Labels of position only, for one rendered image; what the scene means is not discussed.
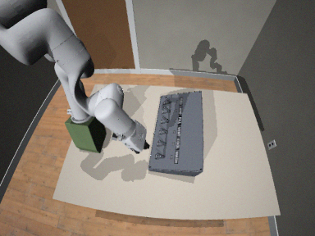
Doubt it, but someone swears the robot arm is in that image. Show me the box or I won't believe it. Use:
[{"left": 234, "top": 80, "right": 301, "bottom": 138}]
[{"left": 0, "top": 0, "right": 135, "bottom": 141}]

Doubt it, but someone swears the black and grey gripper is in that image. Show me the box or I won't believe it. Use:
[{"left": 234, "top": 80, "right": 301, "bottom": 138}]
[{"left": 122, "top": 119, "right": 150, "bottom": 154}]

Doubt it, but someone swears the light grey switch panel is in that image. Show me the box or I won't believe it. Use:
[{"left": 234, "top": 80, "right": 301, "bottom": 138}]
[{"left": 148, "top": 91, "right": 203, "bottom": 177}]

